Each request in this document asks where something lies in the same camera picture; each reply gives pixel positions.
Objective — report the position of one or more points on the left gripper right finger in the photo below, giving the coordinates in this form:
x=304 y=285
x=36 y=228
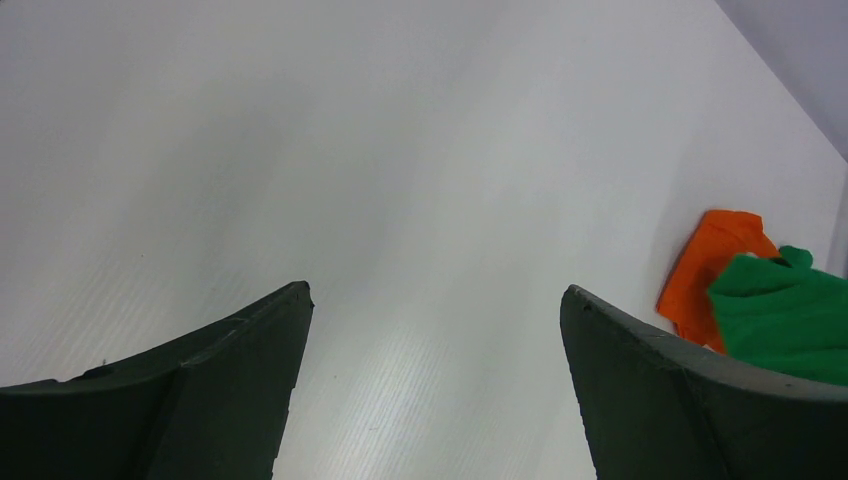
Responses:
x=656 y=406

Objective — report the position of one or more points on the green t shirt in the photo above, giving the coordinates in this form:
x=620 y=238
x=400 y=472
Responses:
x=782 y=314

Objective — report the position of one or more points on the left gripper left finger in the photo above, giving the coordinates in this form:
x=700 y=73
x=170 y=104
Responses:
x=211 y=404

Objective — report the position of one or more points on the orange t shirt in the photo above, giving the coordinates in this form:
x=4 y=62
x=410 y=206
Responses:
x=719 y=236

